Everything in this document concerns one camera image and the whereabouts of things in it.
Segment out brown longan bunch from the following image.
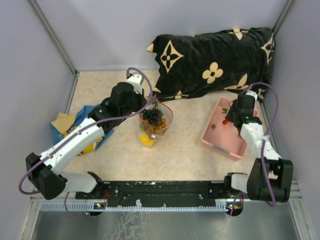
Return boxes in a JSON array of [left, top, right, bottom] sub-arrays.
[[143, 117, 167, 136]]

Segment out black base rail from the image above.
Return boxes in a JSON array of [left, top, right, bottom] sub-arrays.
[[75, 181, 239, 208]]

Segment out black floral pillow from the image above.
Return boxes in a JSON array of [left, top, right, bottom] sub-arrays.
[[147, 27, 275, 102]]

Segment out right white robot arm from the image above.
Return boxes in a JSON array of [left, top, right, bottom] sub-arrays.
[[223, 91, 294, 205]]

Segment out black grape bunch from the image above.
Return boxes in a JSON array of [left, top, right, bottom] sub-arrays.
[[142, 108, 163, 125]]

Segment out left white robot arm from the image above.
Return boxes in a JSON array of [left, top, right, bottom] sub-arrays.
[[26, 79, 147, 200]]

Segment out red cherry bunch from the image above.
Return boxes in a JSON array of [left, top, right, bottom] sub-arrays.
[[222, 101, 235, 125]]

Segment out clear zip top bag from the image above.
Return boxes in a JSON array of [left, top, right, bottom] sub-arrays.
[[138, 95, 174, 148]]

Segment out blue cloth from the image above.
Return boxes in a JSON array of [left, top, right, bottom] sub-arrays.
[[49, 98, 115, 151]]

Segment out yellow lemon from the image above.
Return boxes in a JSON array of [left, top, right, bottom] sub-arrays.
[[139, 133, 156, 147]]

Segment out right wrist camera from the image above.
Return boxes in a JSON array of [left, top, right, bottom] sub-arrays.
[[245, 89, 258, 103]]

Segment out yellow blue cartoon bag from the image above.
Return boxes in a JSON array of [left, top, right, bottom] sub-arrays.
[[50, 112, 103, 157]]

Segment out pink plastic basket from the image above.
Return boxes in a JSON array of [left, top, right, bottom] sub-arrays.
[[201, 97, 247, 161]]

